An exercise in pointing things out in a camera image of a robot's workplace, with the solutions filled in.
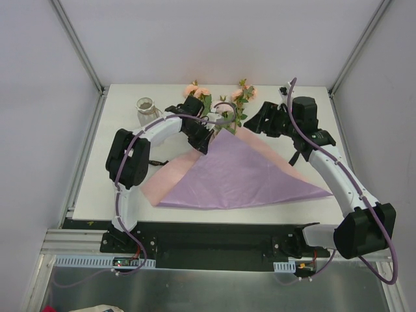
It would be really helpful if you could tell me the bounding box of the pink artificial flower bunch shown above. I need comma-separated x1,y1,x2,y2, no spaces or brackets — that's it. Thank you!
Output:
184,79,257,135

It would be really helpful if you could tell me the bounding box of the purple wrapping paper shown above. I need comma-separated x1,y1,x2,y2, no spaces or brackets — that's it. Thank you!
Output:
158,130,330,210

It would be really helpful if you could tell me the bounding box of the black printed ribbon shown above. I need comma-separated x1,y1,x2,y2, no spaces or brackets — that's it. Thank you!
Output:
148,160,169,166

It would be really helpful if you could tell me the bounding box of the pink wrapping paper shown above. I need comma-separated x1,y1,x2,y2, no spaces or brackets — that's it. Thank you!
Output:
140,126,308,206

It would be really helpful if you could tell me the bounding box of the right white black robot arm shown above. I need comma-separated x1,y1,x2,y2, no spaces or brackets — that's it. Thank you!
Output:
244,96,396,259

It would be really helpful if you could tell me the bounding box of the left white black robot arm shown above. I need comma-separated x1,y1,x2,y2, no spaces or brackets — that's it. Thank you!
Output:
105,96,220,253

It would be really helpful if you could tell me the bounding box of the white ribbed ceramic vase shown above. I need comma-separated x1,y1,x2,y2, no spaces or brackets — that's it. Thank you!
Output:
136,97,163,127

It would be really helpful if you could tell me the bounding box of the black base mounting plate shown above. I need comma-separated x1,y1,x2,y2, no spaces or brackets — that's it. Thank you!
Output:
63,220,330,272

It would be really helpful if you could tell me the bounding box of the beige cloth bag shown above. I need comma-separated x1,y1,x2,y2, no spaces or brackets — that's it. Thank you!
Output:
71,304,124,312

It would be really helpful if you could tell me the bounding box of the red cloth item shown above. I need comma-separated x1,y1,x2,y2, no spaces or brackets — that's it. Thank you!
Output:
41,305,57,312

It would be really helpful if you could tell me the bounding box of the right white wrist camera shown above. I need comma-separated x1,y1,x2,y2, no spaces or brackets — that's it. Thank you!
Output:
279,81,292,99

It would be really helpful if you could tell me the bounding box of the right white cable duct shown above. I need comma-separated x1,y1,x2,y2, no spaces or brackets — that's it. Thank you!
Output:
273,261,296,274

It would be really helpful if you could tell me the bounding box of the white cable duct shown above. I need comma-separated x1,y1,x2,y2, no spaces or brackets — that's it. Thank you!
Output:
273,261,296,274
55,255,156,270

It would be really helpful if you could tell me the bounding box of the right aluminium frame post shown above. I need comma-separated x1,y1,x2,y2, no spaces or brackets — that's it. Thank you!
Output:
328,0,394,98

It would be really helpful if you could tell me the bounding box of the aluminium front rail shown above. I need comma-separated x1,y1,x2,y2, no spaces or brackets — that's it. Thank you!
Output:
40,229,105,255

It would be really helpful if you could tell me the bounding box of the left white cable duct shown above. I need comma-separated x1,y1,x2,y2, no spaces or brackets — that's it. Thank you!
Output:
55,255,156,270

